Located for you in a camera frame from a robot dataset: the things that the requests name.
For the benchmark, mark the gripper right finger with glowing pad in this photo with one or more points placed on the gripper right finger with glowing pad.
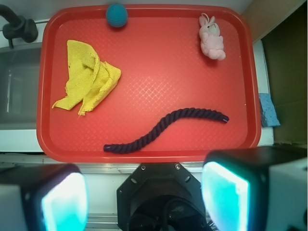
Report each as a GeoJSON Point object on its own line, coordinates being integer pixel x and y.
{"type": "Point", "coordinates": [257, 189]}

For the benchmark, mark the blue sponge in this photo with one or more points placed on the blue sponge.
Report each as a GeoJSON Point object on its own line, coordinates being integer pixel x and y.
{"type": "Point", "coordinates": [268, 113]}

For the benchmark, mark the pink plush bunny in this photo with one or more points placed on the pink plush bunny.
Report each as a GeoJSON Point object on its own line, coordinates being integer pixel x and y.
{"type": "Point", "coordinates": [211, 41]}

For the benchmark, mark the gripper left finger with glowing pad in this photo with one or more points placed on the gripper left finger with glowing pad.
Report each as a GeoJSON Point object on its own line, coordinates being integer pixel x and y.
{"type": "Point", "coordinates": [43, 198]}

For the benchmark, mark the grey metal sink basin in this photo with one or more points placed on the grey metal sink basin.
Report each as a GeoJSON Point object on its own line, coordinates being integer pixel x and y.
{"type": "Point", "coordinates": [19, 78]}

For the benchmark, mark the teal knitted ball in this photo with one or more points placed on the teal knitted ball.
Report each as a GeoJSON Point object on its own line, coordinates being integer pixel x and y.
{"type": "Point", "coordinates": [117, 15]}

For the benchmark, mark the red plastic tray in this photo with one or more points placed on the red plastic tray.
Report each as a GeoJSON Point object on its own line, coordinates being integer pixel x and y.
{"type": "Point", "coordinates": [163, 69]}

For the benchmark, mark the black faucet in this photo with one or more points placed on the black faucet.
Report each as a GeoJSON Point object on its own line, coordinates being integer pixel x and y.
{"type": "Point", "coordinates": [17, 27]}

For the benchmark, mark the yellow crumpled cloth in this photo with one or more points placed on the yellow crumpled cloth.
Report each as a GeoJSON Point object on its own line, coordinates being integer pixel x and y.
{"type": "Point", "coordinates": [90, 80]}

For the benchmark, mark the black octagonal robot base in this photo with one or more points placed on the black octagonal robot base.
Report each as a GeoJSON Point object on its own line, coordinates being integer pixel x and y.
{"type": "Point", "coordinates": [161, 197]}

